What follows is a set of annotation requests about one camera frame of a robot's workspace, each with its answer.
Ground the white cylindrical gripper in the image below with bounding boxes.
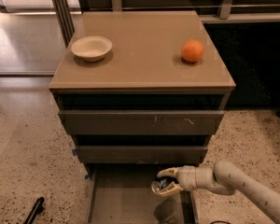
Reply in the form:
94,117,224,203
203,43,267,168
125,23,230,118
157,166,197,197

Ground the blue pepsi can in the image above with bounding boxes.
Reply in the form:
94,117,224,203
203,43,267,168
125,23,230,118
151,177,175,195

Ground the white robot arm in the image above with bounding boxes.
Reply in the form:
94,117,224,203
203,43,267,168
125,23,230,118
151,161,280,224

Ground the grey open bottom drawer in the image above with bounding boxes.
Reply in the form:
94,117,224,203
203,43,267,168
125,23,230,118
87,164,199,224

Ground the grey middle drawer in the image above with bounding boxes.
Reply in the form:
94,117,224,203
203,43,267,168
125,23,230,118
76,146,208,164

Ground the grey drawer cabinet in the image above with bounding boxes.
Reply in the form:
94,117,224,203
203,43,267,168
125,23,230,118
49,10,237,180

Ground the grey top drawer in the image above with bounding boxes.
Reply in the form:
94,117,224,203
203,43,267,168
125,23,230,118
59,110,224,135

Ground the blue tape piece upper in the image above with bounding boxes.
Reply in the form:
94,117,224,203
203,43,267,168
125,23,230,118
72,149,77,156

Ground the orange fruit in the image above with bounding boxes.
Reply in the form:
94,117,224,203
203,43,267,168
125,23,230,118
181,39,204,63

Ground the black stand leg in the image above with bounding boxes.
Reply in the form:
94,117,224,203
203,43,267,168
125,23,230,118
24,197,45,224

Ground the white ceramic bowl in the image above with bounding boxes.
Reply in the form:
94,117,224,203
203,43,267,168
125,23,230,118
71,35,112,62

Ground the metal window frame post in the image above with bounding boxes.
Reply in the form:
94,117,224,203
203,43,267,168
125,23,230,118
52,0,75,47

